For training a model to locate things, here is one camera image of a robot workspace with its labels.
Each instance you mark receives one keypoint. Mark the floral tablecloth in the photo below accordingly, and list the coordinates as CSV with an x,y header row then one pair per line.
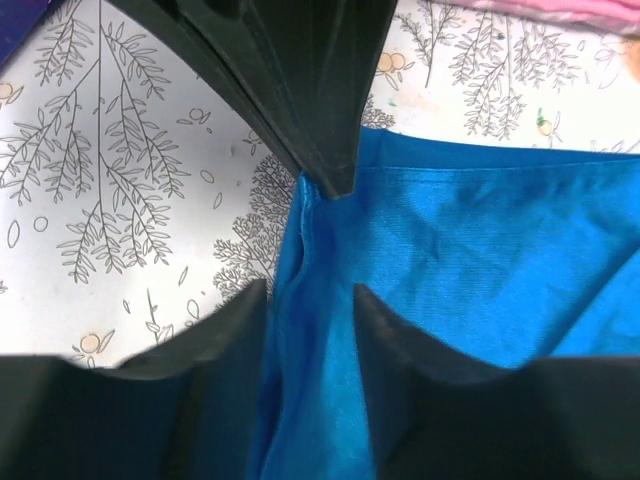
x,y
134,200

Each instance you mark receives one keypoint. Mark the purple knife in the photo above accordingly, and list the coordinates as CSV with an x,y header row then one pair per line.
x,y
17,19

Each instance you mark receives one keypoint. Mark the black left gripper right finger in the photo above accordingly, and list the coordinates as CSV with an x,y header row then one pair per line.
x,y
436,413

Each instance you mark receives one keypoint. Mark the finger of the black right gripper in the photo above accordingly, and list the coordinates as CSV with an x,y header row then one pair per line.
x,y
232,51
330,51

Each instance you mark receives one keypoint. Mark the blue satin napkin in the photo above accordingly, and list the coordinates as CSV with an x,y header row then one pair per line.
x,y
503,253

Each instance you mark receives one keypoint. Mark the pink floral placemat cloth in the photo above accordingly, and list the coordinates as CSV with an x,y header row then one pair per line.
x,y
620,17

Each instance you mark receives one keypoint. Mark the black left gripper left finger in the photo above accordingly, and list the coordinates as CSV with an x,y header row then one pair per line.
x,y
185,409

